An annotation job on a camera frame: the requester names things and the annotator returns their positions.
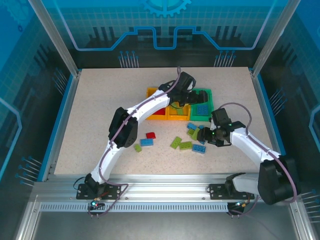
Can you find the small blue lego brick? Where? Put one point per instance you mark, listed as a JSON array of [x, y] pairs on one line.
[[202, 142], [201, 126]]

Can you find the long red lego piece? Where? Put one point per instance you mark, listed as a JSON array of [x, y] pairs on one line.
[[160, 112]]

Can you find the red lego brick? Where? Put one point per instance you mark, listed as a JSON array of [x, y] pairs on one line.
[[150, 135]]

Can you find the small green lego brick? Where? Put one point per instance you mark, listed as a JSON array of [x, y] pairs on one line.
[[138, 148]]

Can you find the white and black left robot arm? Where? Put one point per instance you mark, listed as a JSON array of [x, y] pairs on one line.
[[155, 105]]

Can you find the green plastic bin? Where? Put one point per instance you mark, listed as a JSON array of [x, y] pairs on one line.
[[200, 119]]

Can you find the yellow plastic bin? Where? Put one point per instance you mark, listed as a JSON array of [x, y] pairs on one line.
[[150, 93], [178, 119]]

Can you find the small connector board with LED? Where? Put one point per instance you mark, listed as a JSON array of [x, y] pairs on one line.
[[239, 204], [95, 204]]

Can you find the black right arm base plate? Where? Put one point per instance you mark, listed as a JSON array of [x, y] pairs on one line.
[[215, 192]]

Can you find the aluminium side rail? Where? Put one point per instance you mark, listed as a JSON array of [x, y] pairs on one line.
[[262, 100], [70, 100]]

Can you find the aluminium front rail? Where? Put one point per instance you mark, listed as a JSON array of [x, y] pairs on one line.
[[162, 190]]

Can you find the aluminium frame post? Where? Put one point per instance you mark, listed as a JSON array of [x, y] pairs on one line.
[[274, 37], [58, 37]]

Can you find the aluminium lower frame bar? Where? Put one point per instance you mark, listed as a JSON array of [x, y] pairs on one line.
[[301, 225], [27, 217]]

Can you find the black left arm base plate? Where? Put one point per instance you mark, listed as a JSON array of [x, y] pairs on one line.
[[80, 193]]

